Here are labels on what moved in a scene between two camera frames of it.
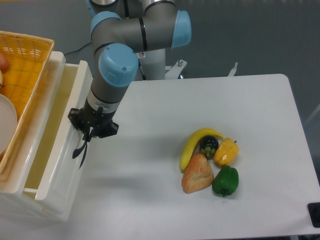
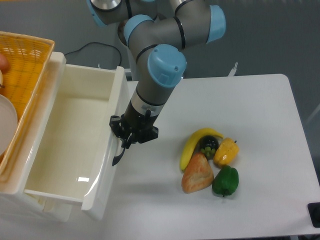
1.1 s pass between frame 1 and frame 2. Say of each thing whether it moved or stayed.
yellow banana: stayed
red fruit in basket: stayed
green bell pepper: stayed
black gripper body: moved
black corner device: stayed
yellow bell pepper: stayed
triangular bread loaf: stayed
